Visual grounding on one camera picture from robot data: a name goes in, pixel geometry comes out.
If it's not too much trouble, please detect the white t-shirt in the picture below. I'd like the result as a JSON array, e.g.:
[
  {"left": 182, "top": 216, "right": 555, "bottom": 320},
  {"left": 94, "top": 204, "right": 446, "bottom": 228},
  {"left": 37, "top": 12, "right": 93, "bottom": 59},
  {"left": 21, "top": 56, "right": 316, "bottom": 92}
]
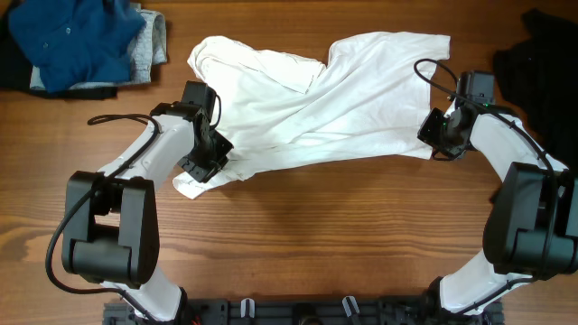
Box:
[{"left": 172, "top": 32, "right": 451, "bottom": 199}]

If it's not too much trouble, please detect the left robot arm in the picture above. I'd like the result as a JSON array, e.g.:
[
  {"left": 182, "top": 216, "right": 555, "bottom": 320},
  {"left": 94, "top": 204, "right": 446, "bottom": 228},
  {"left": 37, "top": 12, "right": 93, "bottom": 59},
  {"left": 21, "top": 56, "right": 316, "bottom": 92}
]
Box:
[{"left": 45, "top": 81, "right": 233, "bottom": 324}]

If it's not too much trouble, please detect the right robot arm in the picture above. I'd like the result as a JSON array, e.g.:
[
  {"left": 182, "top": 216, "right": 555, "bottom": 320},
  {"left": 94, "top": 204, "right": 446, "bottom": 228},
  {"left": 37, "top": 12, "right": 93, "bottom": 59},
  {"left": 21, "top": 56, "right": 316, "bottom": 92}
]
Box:
[{"left": 417, "top": 70, "right": 577, "bottom": 320}]

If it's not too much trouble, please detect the black garment at right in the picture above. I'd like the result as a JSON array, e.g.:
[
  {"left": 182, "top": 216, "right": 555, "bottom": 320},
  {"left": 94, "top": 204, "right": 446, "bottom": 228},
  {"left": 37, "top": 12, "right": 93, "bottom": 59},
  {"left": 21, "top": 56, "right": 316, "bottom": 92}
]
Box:
[{"left": 492, "top": 9, "right": 577, "bottom": 169}]

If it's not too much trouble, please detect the light grey folded garment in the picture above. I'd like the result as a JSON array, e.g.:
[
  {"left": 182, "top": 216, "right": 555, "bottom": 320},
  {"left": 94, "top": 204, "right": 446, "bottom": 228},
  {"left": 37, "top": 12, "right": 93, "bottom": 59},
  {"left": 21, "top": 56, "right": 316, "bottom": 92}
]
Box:
[{"left": 30, "top": 1, "right": 167, "bottom": 92}]

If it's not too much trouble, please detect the blue button shirt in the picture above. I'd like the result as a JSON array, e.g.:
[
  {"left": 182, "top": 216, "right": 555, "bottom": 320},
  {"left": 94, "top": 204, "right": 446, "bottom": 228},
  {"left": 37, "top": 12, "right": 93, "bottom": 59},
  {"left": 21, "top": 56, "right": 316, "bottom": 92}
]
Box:
[{"left": 8, "top": 0, "right": 145, "bottom": 93}]

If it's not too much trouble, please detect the black garment under pile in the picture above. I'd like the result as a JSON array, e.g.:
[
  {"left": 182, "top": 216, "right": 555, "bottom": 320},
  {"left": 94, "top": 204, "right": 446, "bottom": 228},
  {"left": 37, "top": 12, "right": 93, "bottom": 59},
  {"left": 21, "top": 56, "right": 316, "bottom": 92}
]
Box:
[{"left": 1, "top": 0, "right": 117, "bottom": 100}]

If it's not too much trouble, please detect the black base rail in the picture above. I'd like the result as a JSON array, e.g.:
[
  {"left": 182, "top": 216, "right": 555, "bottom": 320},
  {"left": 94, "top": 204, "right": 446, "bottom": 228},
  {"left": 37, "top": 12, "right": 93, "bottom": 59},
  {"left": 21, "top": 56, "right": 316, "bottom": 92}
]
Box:
[{"left": 102, "top": 295, "right": 505, "bottom": 325}]

